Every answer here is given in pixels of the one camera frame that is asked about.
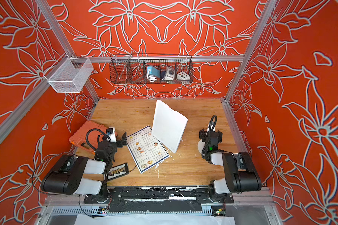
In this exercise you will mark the clear plastic wall bin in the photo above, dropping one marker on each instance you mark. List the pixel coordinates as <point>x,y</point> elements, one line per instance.
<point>68,76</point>

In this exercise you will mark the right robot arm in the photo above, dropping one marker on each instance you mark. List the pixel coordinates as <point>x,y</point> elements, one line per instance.
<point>240,174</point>

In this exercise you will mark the orange plastic tool case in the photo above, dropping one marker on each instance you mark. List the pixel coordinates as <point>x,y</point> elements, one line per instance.
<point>79,138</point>

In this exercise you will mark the blue box in basket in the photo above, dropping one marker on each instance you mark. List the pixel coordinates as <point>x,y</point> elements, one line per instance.
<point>153,74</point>

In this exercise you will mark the black wire wall basket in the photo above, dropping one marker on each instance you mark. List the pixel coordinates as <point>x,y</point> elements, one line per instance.
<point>131,68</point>

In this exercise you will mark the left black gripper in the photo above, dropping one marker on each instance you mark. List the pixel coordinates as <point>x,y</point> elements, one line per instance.
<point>119,145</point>

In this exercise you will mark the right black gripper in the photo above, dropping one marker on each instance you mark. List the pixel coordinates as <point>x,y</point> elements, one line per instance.
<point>203,135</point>

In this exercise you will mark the grey device with knob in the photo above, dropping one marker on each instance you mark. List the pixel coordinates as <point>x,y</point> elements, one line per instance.
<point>169,74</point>

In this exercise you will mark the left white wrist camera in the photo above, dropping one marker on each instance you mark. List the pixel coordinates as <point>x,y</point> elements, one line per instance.
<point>111,134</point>

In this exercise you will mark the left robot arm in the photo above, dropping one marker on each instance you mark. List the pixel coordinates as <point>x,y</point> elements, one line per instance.
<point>66,176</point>

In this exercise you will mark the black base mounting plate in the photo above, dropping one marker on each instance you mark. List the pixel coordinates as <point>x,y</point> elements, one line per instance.
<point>199,194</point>

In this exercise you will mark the laminated dim sum menu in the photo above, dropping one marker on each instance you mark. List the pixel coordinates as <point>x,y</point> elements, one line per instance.
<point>146,150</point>

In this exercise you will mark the white tape roll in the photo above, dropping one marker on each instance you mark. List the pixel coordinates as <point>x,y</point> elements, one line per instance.
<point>200,146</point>

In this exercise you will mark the white narrow menu rack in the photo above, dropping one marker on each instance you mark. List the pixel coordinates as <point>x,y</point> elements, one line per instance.
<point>168,126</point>

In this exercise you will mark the black board with connectors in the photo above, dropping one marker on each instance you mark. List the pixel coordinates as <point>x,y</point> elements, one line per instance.
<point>117,172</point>

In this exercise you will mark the white button box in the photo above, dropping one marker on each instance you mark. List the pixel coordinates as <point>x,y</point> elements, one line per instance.
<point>183,76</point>

